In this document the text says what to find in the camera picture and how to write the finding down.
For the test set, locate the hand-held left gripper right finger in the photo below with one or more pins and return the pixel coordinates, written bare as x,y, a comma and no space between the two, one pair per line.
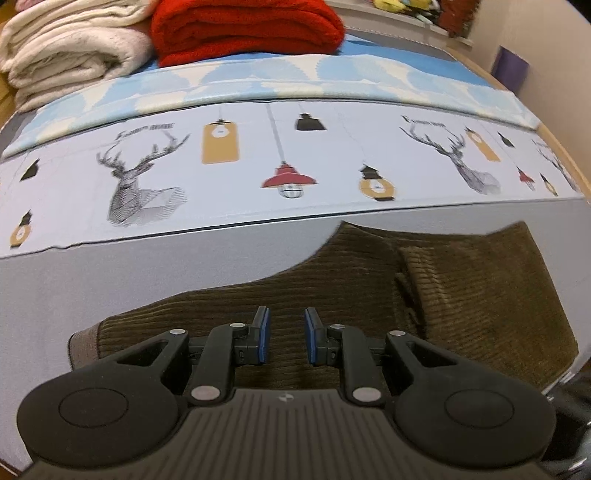
310,337

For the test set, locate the red folded blanket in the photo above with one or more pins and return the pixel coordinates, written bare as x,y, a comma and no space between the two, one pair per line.
244,27

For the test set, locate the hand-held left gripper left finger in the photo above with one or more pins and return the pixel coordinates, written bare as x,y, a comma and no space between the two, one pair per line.
264,334

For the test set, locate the yellow plush toys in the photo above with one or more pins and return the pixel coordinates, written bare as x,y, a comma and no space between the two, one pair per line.
406,4

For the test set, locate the wooden bed frame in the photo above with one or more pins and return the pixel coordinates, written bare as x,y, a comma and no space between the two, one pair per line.
554,134

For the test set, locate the purple bag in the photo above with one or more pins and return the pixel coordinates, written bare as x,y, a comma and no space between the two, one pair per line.
510,69

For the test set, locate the light blue patterned pillow strip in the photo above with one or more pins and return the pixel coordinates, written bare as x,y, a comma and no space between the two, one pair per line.
323,74

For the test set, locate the white fleece folded blanket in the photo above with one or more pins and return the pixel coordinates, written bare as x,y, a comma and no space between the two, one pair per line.
78,64

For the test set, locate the deer printed bed sheet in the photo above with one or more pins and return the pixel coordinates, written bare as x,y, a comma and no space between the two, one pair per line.
69,286

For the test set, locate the dark red cushion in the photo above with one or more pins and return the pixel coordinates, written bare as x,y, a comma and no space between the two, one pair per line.
459,16

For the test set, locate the white window ledge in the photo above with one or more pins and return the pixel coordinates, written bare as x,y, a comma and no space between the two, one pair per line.
392,25

